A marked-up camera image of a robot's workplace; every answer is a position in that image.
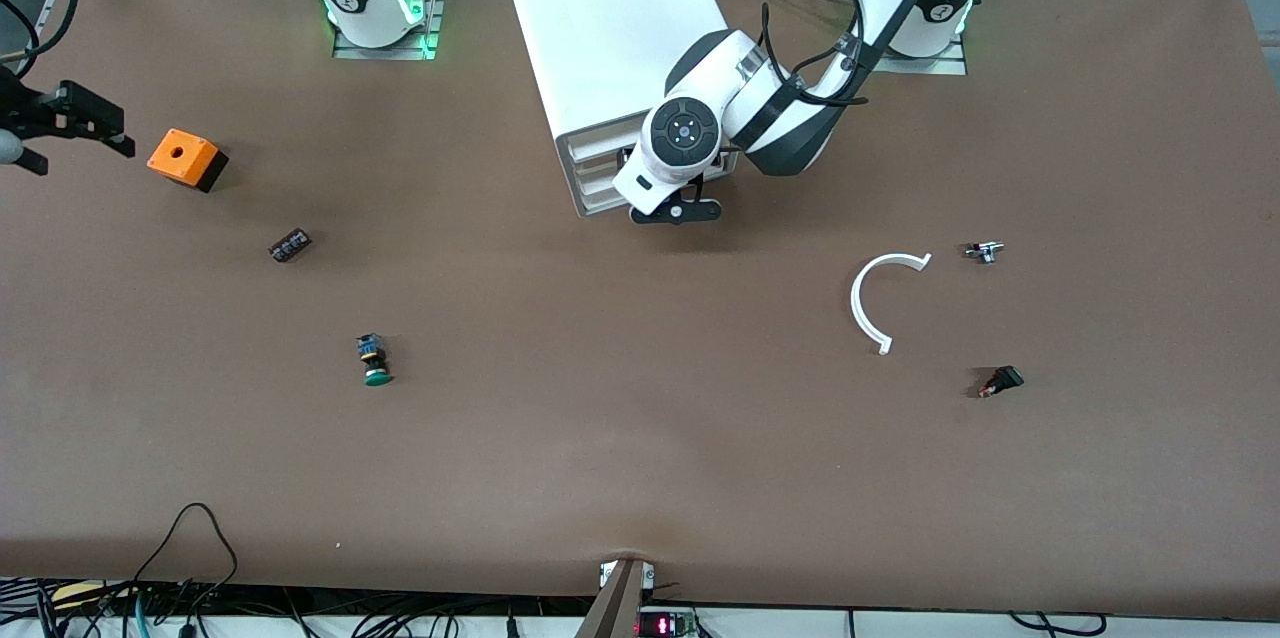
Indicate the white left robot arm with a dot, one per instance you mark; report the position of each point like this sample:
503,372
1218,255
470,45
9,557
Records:
780,108

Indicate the red LED display device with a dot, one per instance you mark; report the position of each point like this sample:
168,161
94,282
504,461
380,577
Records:
665,626

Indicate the brown camera mount post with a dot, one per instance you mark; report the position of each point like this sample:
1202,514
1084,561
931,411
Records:
615,608

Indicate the small silver component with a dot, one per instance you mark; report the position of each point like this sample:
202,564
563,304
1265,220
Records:
983,251

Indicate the aluminium frame rail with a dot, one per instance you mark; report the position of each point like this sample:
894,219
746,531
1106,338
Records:
48,10

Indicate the small black switch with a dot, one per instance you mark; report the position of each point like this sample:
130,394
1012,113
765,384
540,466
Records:
1002,380

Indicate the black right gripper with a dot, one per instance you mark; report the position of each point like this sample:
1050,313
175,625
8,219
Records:
22,110

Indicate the green push button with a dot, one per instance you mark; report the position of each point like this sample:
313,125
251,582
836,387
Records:
373,360

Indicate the white curved plastic piece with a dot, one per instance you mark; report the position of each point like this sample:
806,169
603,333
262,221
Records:
858,303

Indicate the white drawer cabinet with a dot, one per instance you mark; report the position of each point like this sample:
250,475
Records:
600,18

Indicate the dark terminal block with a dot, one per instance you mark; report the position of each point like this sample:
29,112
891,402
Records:
290,245

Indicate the orange black button box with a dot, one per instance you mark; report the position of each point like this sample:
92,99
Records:
185,158

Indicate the white plastic drawer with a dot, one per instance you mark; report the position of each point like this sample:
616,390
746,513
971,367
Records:
600,146
605,200
602,174

